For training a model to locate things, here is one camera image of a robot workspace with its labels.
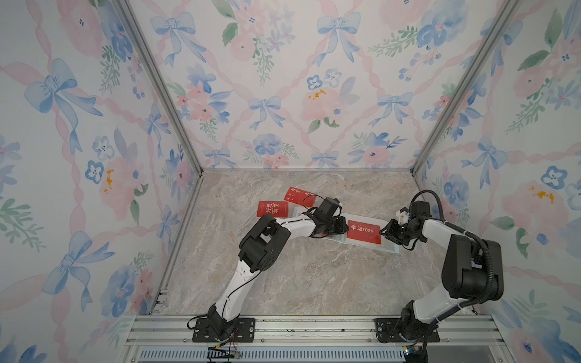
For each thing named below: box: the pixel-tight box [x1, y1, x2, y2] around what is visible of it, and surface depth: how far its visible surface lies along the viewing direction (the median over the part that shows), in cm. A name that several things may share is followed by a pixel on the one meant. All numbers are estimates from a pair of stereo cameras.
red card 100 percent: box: [346, 220, 382, 245], surface depth 99 cm
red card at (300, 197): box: [283, 186, 317, 208], surface depth 112 cm
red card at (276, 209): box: [256, 201, 289, 218], surface depth 107 cm
